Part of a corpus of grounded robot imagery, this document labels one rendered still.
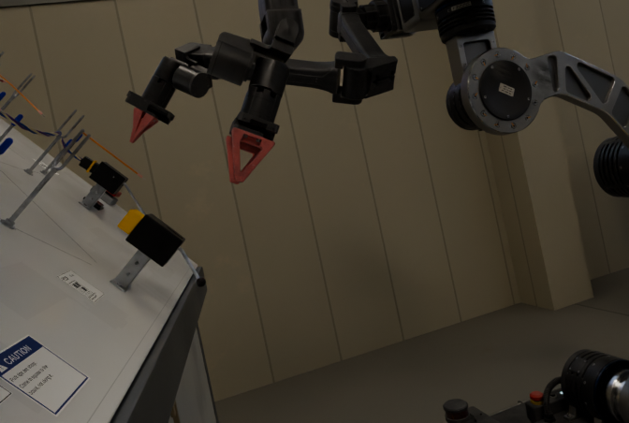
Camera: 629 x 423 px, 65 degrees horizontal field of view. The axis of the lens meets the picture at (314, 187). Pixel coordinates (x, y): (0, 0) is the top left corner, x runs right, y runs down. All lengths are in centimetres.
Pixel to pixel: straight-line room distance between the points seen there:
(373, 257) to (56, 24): 210
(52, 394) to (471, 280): 301
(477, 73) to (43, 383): 103
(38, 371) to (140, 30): 255
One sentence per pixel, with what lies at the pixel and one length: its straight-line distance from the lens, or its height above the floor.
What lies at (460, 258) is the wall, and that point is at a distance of 324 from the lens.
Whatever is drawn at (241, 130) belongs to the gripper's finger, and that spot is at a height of 111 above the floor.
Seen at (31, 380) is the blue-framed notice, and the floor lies 92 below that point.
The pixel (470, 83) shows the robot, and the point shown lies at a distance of 119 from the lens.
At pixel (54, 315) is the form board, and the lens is 53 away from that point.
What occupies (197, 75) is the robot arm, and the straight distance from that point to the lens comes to 111.
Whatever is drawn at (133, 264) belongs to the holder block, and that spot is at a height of 95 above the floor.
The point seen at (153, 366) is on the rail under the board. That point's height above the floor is 86.
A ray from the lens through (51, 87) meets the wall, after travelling 285.
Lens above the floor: 101
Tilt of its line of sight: level
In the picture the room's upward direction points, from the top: 12 degrees counter-clockwise
